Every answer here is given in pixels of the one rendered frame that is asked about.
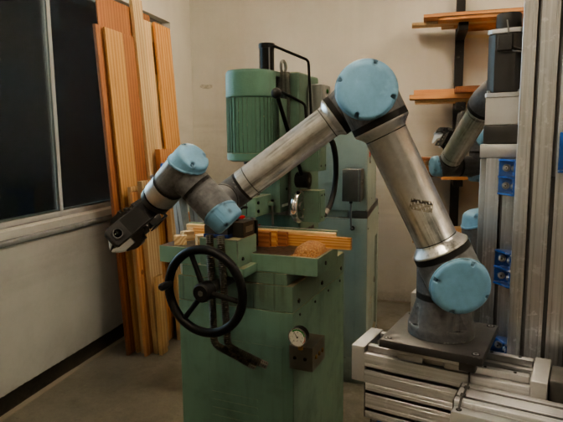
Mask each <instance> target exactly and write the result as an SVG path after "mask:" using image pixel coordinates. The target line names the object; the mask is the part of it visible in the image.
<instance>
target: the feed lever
mask: <svg viewBox="0 0 563 422"><path fill-rule="evenodd" d="M271 96H272V97H273V98H275V99H276V102H277V104H278V107H279V110H280V113H281V118H282V120H283V123H284V127H285V129H286V132H289V131H290V129H289V125H288V123H287V118H286V115H285V112H284V110H283V106H282V102H281V98H280V97H281V96H282V91H281V90H280V89H279V88H274V89H272V91H271ZM297 169H298V172H297V173H296V174H295V177H294V183H295V186H296V187H297V188H306V189H311V185H312V175H311V173H310V172H303V171H302V168H301V164H299V165H297Z"/></svg>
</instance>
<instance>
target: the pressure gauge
mask: <svg viewBox="0 0 563 422"><path fill-rule="evenodd" d="M295 334H296V335H295ZM296 336H297V337H298V338H297V337H296ZM308 339H309V332H308V330H307V329H306V328H305V327H304V326H300V325H298V326H295V327H294V328H293V329H291V330H290V331H289V333H288V340H289V342H290V343H291V345H293V346H294V347H298V350H300V351H301V350H303V346H304V345H305V344H306V342H307V341H308Z"/></svg>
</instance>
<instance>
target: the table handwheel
mask: <svg viewBox="0 0 563 422"><path fill-rule="evenodd" d="M199 254H202V255H210V256H212V257H214V258H216V259H217V260H219V261H220V262H222V263H223V264H224V265H225V266H226V267H227V268H228V270H229V271H230V273H231V274H232V276H233V277H229V276H227V277H226V278H227V285H228V286H229V285H231V284H233V283H236V287H237V291H238V298H235V297H232V296H227V295H224V294H221V293H219V292H217V291H219V290H220V278H218V279H216V280H213V281H209V280H205V281H204V279H203V276H202V275H201V272H200V270H199V266H198V263H197V260H196V258H195V255H199ZM188 257H189V258H190V260H191V263H192V265H193V268H194V272H195V275H196V277H197V280H198V284H197V285H196V286H195V287H194V289H193V294H194V298H195V300H194V302H193V304H192V305H191V307H190V308H189V309H188V310H187V311H186V312H185V314H183V312H182V311H181V309H180V308H179V306H178V303H177V301H176V298H175V295H174V290H173V285H172V286H171V287H169V288H168V289H167V290H165V295H166V299H167V302H168V306H169V308H170V310H171V312H172V313H173V315H174V316H175V318H176V319H177V320H178V322H179V323H180V324H181V325H182V326H183V327H185V328H186V329H187V330H189V331H190V332H192V333H194V334H196V335H199V336H201V337H220V336H223V335H225V334H227V333H229V332H231V331H232V330H233V329H235V328H236V327H237V325H238V324H239V323H240V321H241V319H242V317H243V316H244V314H245V309H246V305H247V289H246V285H245V280H244V277H243V275H242V273H241V271H240V269H239V267H238V266H237V264H236V263H235V262H234V261H233V260H232V259H231V258H230V257H229V256H228V255H227V254H226V253H224V252H223V251H221V250H219V249H216V248H215V247H212V246H208V245H193V246H190V247H188V248H186V249H184V250H181V251H180V252H179V253H178V254H176V255H175V257H174V258H173V259H172V261H171V262H170V264H169V266H168V269H167V272H166V275H165V281H170V280H172V281H174V276H175V273H176V270H177V268H178V267H179V265H180V264H181V263H182V262H183V261H184V260H185V259H186V258H188ZM214 297H215V298H218V299H221V300H225V301H229V302H232V303H235V304H237V307H236V310H235V314H234V315H233V316H232V317H231V319H230V320H229V321H228V322H227V323H225V324H224V325H223V326H221V327H216V328H206V327H201V326H199V325H197V324H195V323H193V322H191V321H190V320H189V316H190V315H191V313H192V312H193V310H194V309H195V307H196V306H197V305H198V304H199V303H200V302H201V303H204V302H206V301H209V300H211V299H212V298H214Z"/></svg>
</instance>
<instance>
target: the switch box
mask: <svg viewBox="0 0 563 422"><path fill-rule="evenodd" d="M326 89H328V94H326ZM311 90H312V113H313V112H314V111H316V110H317V109H318V108H320V106H321V101H322V100H323V99H324V98H326V95H330V86H328V85H323V84H316V85H311Z"/></svg>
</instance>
